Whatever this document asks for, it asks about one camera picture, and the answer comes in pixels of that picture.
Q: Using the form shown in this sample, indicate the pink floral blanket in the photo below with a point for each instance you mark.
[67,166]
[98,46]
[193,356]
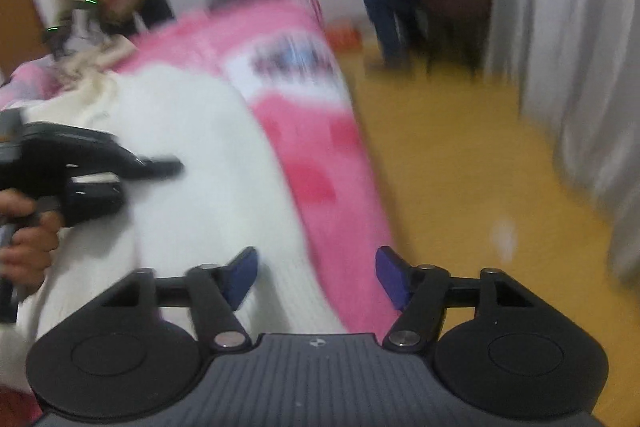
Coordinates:
[320,147]

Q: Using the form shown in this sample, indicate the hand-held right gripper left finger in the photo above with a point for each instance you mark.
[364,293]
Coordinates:
[240,279]

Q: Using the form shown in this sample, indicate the white fleece sweater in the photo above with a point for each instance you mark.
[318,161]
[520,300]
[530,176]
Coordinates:
[200,157]

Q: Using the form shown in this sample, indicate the grey curtain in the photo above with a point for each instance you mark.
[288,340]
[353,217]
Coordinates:
[575,32]

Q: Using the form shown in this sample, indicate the orange object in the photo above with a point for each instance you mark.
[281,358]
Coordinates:
[345,34]

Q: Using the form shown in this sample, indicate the person's left hand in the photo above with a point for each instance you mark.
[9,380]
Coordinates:
[30,247]

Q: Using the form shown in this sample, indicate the beige knit garment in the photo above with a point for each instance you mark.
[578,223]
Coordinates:
[95,62]

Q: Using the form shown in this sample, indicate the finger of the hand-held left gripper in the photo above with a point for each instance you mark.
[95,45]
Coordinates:
[160,167]

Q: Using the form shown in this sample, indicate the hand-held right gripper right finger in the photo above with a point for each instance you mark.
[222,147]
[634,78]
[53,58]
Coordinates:
[392,279]

